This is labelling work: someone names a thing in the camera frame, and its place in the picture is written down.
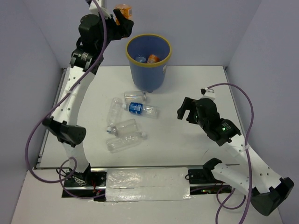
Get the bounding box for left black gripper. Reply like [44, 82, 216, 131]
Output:
[98, 9, 135, 53]

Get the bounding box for small orange juice bottle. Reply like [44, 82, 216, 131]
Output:
[113, 4, 133, 26]

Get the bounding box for colourful label bottle blue cap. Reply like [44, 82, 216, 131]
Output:
[135, 55, 147, 63]

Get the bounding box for orange label long bottle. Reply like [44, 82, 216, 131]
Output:
[146, 54, 160, 64]

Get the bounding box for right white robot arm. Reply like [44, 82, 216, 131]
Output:
[177, 88, 294, 216]

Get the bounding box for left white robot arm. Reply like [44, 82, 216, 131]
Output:
[43, 0, 134, 186]

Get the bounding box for blue bin with yellow rim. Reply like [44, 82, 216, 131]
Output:
[126, 34, 172, 92]

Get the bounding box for clear bottle near bin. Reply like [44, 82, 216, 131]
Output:
[124, 91, 146, 103]

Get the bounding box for blue label clear bottle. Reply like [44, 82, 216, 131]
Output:
[122, 102, 158, 119]

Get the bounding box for short clear wide bottle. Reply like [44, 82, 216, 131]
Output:
[112, 119, 138, 136]

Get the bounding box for clear ribbed bottle blue cap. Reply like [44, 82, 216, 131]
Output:
[106, 98, 123, 134]

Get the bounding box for clear crushed bottle white cap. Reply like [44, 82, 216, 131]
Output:
[106, 132, 147, 153]

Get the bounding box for silver foil sheet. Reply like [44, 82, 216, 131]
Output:
[105, 168, 191, 202]

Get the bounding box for black metal base rail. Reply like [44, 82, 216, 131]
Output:
[64, 168, 232, 201]

